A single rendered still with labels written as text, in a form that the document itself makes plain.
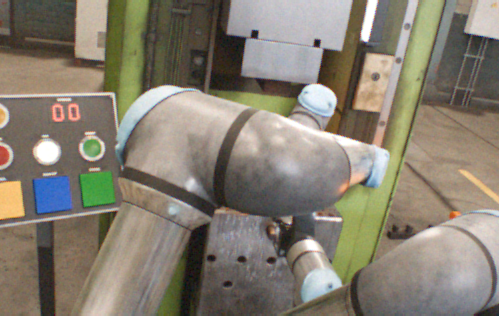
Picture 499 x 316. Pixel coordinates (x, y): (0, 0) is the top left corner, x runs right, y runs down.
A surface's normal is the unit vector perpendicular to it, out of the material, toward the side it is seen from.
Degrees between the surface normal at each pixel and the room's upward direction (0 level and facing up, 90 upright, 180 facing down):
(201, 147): 68
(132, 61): 90
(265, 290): 90
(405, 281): 60
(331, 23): 90
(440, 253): 33
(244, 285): 90
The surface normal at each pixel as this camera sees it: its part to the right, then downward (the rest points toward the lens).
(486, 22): 0.11, 0.39
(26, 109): 0.56, -0.12
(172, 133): -0.22, -0.28
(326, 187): 0.64, 0.33
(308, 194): 0.47, 0.48
